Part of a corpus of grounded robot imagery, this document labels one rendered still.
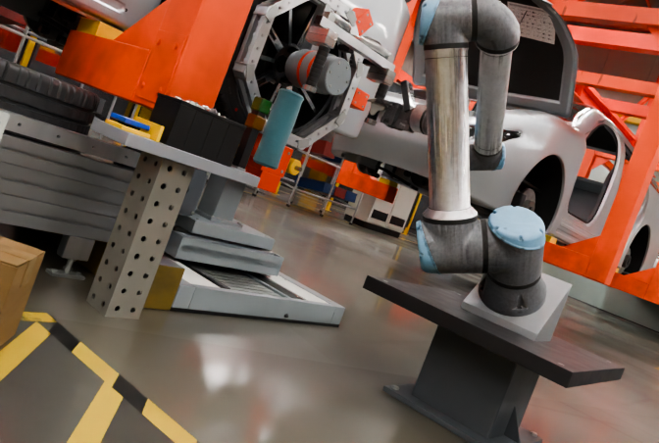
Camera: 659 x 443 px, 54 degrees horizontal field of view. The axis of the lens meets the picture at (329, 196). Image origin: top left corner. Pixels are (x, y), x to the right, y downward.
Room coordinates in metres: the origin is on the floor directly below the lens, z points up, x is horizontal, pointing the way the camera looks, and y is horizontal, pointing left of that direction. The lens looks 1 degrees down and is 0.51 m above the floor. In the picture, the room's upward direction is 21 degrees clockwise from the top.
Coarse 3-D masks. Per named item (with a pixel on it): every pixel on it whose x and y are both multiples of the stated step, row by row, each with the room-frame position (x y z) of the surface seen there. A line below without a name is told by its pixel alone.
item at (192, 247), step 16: (176, 224) 2.38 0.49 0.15; (160, 240) 2.17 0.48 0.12; (176, 240) 2.12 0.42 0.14; (192, 240) 2.13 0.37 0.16; (208, 240) 2.25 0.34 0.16; (224, 240) 2.33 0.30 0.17; (176, 256) 2.10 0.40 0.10; (192, 256) 2.15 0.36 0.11; (208, 256) 2.20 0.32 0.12; (224, 256) 2.25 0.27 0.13; (240, 256) 2.31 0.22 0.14; (256, 256) 2.37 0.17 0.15; (272, 256) 2.43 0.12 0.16; (256, 272) 2.44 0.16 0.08; (272, 272) 2.46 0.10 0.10
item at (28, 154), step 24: (0, 120) 1.52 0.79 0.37; (24, 120) 1.57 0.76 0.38; (0, 144) 1.54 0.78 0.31; (24, 144) 1.58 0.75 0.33; (72, 144) 1.67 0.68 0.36; (96, 144) 1.72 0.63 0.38; (48, 168) 1.64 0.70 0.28; (72, 168) 1.69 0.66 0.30; (96, 168) 1.74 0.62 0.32; (120, 168) 1.79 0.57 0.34
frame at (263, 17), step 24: (288, 0) 2.13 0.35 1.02; (312, 0) 2.27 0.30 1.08; (336, 0) 2.28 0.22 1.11; (264, 24) 2.08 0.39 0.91; (240, 48) 2.11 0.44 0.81; (240, 72) 2.09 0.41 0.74; (360, 72) 2.47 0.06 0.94; (240, 96) 2.16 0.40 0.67; (336, 96) 2.48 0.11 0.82; (336, 120) 2.45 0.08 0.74; (288, 144) 2.32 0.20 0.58
